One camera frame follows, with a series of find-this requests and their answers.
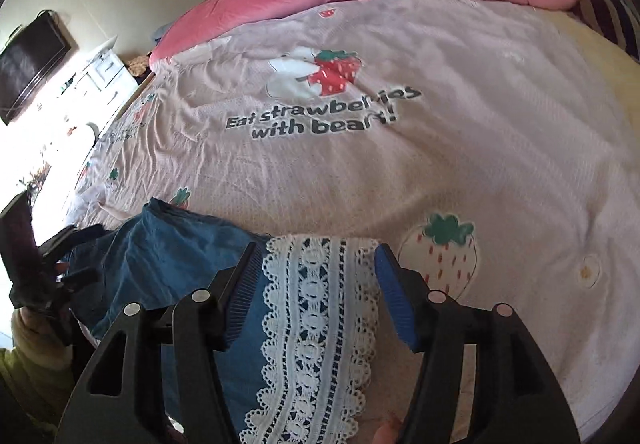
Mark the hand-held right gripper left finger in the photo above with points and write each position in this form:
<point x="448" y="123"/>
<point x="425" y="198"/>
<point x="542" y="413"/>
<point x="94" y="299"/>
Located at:
<point x="240" y="294"/>

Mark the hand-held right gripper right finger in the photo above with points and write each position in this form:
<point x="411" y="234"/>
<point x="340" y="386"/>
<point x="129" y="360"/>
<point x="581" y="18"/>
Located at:
<point x="395" y="294"/>

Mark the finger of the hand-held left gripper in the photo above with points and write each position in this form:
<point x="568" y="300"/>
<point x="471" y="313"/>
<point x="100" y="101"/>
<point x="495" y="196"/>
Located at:
<point x="75" y="236"/>
<point x="80" y="277"/>

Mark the blue denim pants lace trim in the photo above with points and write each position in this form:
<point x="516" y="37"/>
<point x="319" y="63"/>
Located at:
<point x="150" y="254"/>

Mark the person's left forearm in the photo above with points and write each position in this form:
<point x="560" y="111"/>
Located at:
<point x="35" y="374"/>

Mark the person's left hand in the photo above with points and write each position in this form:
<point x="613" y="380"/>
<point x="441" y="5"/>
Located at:
<point x="61" y="269"/>

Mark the person's right hand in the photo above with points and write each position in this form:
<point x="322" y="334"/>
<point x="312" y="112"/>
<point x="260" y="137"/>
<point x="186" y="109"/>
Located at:
<point x="387" y="431"/>

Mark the pink strawberry printed bedsheet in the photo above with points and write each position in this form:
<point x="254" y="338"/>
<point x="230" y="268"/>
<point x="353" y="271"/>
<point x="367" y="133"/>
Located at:
<point x="400" y="164"/>

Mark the white dresser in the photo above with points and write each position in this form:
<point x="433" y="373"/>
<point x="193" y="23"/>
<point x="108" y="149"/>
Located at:
<point x="107" y="74"/>

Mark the floral cloth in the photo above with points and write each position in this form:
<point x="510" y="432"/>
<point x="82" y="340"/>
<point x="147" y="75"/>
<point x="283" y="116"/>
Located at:
<point x="137" y="66"/>

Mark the pale yellow bed sheet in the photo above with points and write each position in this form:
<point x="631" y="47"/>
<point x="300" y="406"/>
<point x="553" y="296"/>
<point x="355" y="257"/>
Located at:
<point x="600" y="69"/>

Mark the striped pillow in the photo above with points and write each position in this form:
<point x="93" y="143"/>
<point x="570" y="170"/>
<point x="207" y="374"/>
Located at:
<point x="615" y="14"/>

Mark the black wall television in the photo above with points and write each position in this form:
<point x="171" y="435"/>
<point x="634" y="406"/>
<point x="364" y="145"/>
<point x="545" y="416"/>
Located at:
<point x="30" y="64"/>

